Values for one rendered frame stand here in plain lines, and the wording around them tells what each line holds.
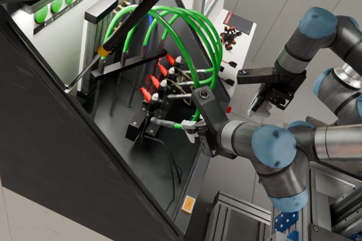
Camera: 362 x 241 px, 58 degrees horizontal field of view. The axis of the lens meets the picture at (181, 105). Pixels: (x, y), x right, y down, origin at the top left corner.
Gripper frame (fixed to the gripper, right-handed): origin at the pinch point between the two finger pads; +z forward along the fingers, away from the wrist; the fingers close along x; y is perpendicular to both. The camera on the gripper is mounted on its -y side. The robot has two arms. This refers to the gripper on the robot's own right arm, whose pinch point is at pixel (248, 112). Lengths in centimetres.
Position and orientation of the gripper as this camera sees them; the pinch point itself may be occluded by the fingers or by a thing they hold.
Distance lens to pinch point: 99.8
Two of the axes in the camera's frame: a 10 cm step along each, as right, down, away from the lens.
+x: 3.1, -6.1, 7.3
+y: 9.1, 4.2, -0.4
